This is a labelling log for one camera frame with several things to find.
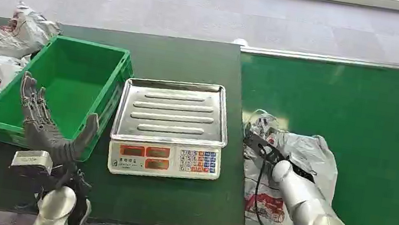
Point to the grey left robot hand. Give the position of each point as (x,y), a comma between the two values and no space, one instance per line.
(46,136)

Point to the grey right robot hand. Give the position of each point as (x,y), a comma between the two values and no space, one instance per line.
(266,150)

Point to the white parcel bag red print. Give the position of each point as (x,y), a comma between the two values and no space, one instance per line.
(307,155)

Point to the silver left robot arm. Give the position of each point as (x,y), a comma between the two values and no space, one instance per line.
(58,205)

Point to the green plastic crate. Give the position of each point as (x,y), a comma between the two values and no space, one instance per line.
(70,80)

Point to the electronic scale with steel tray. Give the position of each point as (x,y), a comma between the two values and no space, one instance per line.
(170,131)

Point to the green conveyor belt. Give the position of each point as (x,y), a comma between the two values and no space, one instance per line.
(369,137)

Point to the crumpled grey parcel bag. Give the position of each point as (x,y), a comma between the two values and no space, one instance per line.
(9,37)

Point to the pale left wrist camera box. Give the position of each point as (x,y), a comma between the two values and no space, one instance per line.
(32,161)

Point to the metal conveyor frame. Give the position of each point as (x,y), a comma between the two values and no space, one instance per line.
(349,61)

